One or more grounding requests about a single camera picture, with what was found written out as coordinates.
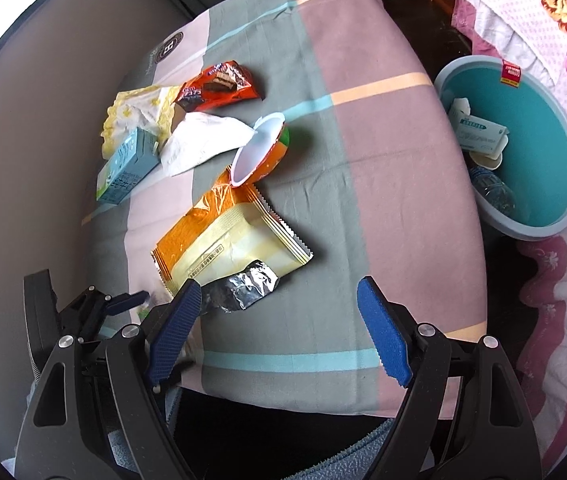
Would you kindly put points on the white medicine box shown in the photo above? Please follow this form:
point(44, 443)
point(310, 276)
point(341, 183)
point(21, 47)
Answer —
point(478, 130)

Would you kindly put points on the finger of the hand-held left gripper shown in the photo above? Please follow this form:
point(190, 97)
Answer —
point(128, 301)

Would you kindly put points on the teal round trash bin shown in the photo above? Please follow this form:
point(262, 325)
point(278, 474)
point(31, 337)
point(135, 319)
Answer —
point(538, 160)

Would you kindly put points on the orange and yellow snack wrapper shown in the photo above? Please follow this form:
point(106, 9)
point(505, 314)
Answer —
point(223, 240)

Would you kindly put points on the orange and green jelly cup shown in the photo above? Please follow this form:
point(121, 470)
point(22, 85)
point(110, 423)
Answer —
point(268, 155)

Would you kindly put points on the clear plastic water bottle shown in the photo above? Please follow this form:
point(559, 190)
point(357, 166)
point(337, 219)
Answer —
point(493, 192)

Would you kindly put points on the plaid bed sheet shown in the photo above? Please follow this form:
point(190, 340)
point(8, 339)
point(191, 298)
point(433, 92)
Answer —
point(388, 185)

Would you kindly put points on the red-orange wafer wrapper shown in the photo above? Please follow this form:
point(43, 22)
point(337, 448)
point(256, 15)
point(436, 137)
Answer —
point(218, 87)

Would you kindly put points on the silver foil wrapper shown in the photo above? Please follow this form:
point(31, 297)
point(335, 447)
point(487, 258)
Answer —
point(243, 285)

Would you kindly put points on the light blue milk carton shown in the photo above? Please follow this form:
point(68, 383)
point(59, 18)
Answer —
point(123, 170)

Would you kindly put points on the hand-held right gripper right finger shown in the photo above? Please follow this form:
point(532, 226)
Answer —
point(383, 330)

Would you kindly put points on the yellow patterned paper napkin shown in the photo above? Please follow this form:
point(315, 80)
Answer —
point(133, 110)

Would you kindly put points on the white paper tissue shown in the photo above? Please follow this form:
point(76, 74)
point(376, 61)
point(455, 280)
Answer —
point(198, 140)

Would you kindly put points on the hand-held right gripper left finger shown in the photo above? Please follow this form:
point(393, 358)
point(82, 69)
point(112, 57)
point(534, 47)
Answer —
point(171, 330)

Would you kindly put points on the pink floral quilt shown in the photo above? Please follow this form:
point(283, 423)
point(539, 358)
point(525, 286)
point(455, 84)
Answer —
point(563, 310)

